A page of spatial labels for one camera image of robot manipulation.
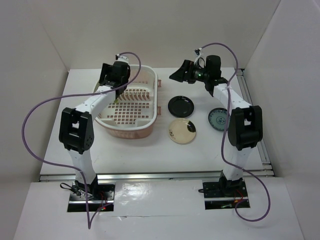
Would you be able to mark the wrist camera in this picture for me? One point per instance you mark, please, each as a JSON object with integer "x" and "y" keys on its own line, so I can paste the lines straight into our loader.
{"x": 122, "y": 58}
{"x": 198, "y": 52}

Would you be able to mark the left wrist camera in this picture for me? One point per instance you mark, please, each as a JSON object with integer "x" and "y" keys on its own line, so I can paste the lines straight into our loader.
{"x": 122, "y": 58}

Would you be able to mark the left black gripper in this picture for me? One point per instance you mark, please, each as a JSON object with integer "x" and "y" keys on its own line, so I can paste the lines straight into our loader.
{"x": 106, "y": 70}

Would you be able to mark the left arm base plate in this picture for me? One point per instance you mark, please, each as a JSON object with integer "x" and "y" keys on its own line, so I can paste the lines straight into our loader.
{"x": 104, "y": 197}

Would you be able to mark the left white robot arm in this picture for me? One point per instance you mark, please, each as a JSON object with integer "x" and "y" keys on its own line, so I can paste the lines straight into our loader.
{"x": 76, "y": 131}

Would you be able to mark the green plate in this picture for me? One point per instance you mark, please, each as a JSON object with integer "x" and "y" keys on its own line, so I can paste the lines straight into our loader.
{"x": 116, "y": 100}

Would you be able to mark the aluminium rail frame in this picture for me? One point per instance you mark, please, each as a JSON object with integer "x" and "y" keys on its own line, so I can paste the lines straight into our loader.
{"x": 156, "y": 156}

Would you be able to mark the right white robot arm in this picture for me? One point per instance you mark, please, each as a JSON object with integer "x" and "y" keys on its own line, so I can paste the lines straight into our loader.
{"x": 243, "y": 127}

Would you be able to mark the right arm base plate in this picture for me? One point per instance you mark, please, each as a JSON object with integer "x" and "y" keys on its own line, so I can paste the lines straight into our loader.
{"x": 215, "y": 199}

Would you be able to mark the white pink dish rack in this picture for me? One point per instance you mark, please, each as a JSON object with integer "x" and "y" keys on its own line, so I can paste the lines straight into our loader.
{"x": 134, "y": 116}

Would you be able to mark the beige plate with black mark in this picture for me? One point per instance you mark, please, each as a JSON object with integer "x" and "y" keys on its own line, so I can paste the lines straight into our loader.
{"x": 182, "y": 131}

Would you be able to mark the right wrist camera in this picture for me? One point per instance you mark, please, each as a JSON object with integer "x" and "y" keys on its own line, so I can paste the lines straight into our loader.
{"x": 198, "y": 52}

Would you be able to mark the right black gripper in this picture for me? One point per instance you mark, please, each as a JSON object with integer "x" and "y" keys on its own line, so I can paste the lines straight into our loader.
{"x": 180, "y": 75}

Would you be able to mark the blue patterned plate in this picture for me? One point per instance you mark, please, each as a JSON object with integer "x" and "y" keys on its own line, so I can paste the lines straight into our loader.
{"x": 218, "y": 118}

